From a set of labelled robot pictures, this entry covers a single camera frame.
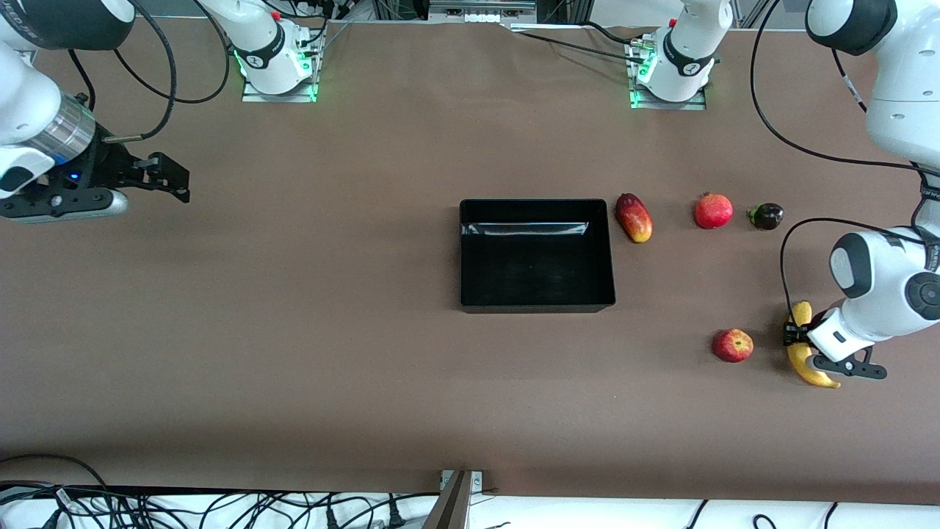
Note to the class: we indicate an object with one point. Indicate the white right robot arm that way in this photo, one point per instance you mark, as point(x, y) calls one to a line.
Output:
point(22, 95)

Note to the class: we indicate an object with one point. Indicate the red yellow mango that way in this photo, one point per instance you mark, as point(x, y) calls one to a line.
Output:
point(634, 219)

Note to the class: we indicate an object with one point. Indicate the white power strip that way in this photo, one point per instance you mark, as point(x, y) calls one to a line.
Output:
point(481, 9)

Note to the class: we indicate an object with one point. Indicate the yellow banana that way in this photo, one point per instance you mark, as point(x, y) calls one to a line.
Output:
point(804, 367)

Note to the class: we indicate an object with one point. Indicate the red pomegranate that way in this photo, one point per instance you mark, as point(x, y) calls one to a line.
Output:
point(713, 211)

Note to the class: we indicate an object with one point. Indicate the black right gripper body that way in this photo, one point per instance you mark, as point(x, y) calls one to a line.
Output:
point(111, 169)

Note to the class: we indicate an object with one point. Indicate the small silver bracket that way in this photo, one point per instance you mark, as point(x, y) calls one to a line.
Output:
point(476, 481)

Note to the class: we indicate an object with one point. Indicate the metal base plate right arm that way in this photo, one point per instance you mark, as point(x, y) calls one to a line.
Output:
point(279, 97)

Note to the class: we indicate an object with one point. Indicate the dark purple mangosteen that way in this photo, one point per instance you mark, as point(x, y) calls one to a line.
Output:
point(768, 217)

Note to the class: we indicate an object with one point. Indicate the metal base plate left arm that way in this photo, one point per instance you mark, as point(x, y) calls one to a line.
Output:
point(668, 105)

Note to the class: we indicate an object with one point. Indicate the dark metal beam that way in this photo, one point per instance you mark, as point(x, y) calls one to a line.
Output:
point(452, 510)

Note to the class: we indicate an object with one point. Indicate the red apple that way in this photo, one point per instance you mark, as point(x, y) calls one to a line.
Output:
point(733, 345)

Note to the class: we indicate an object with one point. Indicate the black rectangular plastic box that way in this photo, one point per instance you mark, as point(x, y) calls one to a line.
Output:
point(507, 279)

